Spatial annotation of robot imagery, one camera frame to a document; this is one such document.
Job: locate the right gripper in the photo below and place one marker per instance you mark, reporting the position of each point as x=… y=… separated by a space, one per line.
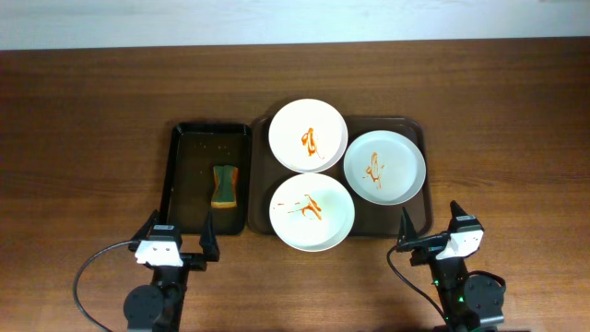
x=425 y=254

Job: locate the small black tray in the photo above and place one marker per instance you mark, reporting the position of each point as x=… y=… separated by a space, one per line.
x=195 y=150

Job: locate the pale blue plate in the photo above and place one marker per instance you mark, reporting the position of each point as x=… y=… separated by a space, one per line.
x=384 y=168

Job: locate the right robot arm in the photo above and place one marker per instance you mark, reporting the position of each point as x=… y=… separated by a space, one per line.
x=469 y=300

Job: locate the white plate top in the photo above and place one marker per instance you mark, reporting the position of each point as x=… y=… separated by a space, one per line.
x=308 y=135

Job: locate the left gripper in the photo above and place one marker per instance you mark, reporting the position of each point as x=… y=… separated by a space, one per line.
x=194 y=262

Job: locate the white plate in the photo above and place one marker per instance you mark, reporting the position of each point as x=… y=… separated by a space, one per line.
x=311 y=212
x=308 y=135

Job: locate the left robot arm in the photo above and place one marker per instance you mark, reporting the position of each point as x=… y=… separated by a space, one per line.
x=158 y=305

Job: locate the white plate bottom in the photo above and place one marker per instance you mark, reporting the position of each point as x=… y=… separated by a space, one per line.
x=311 y=212

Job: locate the large brown serving tray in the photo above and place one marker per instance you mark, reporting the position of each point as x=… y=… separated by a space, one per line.
x=371 y=220

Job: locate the green and orange sponge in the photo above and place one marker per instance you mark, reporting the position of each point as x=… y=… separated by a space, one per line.
x=225 y=181

